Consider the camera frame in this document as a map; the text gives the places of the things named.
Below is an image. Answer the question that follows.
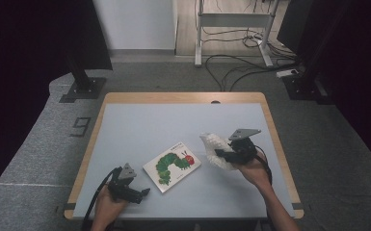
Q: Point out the tangled black cable bundle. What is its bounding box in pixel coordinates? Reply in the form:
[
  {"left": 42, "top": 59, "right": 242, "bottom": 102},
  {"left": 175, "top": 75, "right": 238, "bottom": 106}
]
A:
[{"left": 201, "top": 25, "right": 298, "bottom": 62}]

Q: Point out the hand-held gripper black cable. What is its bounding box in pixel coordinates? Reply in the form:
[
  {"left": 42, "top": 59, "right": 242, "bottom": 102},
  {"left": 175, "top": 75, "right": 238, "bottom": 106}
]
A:
[
  {"left": 81, "top": 167, "right": 123, "bottom": 231},
  {"left": 254, "top": 145, "right": 274, "bottom": 187}
]

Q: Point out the person's right hand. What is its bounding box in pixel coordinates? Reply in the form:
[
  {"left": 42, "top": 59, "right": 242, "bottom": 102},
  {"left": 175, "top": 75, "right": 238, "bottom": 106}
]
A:
[{"left": 235, "top": 152, "right": 273, "bottom": 191}]

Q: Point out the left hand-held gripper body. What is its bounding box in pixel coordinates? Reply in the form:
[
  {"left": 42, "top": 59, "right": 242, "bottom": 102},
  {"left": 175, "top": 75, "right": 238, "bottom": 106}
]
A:
[{"left": 107, "top": 163, "right": 142, "bottom": 202}]

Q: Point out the left hand-held gripper black cable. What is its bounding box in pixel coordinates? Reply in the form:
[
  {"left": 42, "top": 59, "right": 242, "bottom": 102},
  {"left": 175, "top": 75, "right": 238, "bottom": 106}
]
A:
[{"left": 81, "top": 167, "right": 123, "bottom": 231}]

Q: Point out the right hand-held gripper black cable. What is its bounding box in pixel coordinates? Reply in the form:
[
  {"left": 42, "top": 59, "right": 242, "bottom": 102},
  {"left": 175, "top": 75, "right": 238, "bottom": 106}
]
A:
[{"left": 254, "top": 145, "right": 274, "bottom": 187}]

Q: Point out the white metal desk frame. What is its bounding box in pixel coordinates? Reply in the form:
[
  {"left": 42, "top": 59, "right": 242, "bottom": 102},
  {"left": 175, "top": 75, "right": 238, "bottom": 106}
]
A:
[{"left": 194, "top": 0, "right": 282, "bottom": 67}]

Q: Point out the person's left hand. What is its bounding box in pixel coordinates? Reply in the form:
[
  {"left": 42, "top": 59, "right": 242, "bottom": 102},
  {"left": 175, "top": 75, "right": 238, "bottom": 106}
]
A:
[{"left": 94, "top": 186, "right": 129, "bottom": 225}]

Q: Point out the white power strip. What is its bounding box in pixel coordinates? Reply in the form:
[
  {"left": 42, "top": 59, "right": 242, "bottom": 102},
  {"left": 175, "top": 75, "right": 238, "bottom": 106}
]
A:
[{"left": 276, "top": 67, "right": 300, "bottom": 79}]

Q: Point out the white caterpillar picture book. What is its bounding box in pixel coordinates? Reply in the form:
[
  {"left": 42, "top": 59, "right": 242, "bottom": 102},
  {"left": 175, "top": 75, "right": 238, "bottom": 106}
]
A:
[{"left": 142, "top": 141, "right": 202, "bottom": 194}]

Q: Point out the black metal stand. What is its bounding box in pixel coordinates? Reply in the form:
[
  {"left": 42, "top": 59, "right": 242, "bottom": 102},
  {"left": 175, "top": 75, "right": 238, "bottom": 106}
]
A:
[
  {"left": 59, "top": 52, "right": 108, "bottom": 104},
  {"left": 281, "top": 0, "right": 351, "bottom": 105}
]

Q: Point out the black floor cable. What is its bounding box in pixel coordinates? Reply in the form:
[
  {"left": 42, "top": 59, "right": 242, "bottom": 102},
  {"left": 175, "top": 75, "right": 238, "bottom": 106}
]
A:
[{"left": 204, "top": 54, "right": 301, "bottom": 92}]

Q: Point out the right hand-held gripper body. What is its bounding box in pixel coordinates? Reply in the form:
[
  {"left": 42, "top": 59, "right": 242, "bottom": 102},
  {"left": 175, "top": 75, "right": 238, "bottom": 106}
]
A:
[{"left": 228, "top": 128, "right": 262, "bottom": 166}]

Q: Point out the white knitted cloth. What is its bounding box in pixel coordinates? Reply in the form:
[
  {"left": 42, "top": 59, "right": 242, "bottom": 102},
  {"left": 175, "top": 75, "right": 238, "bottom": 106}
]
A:
[{"left": 199, "top": 133, "right": 239, "bottom": 171}]

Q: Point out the wooden table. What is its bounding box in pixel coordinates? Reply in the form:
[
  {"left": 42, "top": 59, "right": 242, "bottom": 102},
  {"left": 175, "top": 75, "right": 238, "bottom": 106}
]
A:
[{"left": 63, "top": 91, "right": 305, "bottom": 220}]

